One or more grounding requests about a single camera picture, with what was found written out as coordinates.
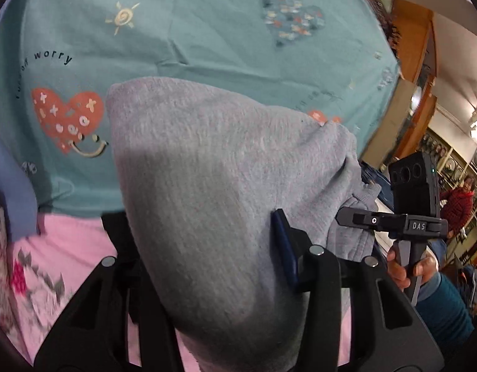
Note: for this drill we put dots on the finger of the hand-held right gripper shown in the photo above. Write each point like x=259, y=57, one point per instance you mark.
x=362, y=219

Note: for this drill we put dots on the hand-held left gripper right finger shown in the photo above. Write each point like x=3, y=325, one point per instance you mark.
x=287, y=252

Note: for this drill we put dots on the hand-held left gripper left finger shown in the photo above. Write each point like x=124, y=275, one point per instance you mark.
x=107, y=279

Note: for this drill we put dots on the grey pants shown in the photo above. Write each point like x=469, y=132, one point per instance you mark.
x=207, y=186

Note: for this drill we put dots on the person's right hand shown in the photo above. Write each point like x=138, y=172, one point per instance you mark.
x=426, y=269

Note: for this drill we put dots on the dark blue cloth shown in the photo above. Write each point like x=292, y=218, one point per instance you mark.
x=376, y=180

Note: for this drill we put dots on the pink blanket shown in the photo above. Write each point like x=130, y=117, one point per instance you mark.
x=72, y=255

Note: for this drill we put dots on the red floral quilt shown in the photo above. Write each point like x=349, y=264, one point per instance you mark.
x=0, y=263

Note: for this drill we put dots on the wooden cabinet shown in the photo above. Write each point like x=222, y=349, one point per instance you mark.
x=412, y=73

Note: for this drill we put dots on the teal printed bedsheet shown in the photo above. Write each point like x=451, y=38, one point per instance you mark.
x=207, y=35

